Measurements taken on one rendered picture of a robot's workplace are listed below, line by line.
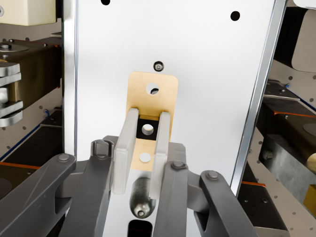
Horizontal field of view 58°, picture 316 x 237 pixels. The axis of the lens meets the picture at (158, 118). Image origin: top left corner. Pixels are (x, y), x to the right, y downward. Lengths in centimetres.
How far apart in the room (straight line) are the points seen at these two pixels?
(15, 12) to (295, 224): 78
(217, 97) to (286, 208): 54
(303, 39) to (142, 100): 20
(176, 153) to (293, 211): 67
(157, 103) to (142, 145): 4
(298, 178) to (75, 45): 26
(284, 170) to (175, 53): 17
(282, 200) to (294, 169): 48
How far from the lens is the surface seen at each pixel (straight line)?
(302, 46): 36
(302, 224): 87
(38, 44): 40
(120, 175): 16
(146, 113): 22
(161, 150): 16
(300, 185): 32
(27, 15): 27
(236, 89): 32
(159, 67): 30
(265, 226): 44
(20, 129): 75
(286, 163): 34
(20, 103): 30
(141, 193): 34
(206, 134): 34
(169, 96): 22
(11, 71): 28
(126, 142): 16
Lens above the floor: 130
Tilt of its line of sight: 69 degrees down
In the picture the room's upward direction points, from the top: 173 degrees counter-clockwise
